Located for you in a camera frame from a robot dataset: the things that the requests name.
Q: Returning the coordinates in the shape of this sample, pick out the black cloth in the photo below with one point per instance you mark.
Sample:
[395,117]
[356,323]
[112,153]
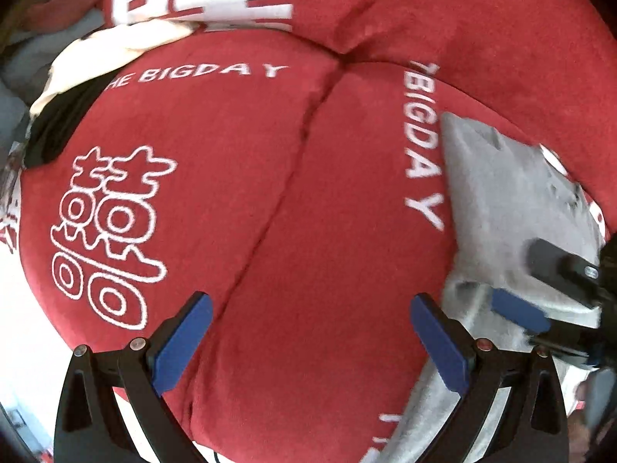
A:
[53,130]

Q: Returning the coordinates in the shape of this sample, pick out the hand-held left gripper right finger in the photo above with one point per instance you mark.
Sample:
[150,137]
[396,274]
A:
[441,342]

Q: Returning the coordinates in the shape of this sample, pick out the grey small garment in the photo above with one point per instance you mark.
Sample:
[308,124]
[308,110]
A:
[482,193]

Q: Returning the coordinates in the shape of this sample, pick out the red printed blanket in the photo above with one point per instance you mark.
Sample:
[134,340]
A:
[289,202]

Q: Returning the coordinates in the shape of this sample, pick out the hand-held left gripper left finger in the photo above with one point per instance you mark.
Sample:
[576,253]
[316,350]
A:
[184,342]

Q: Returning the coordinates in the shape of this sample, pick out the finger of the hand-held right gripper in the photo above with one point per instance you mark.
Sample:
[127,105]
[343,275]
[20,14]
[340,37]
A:
[554,260]
[518,311]

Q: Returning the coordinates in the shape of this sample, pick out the cream white cloth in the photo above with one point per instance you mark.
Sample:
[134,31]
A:
[82,62]

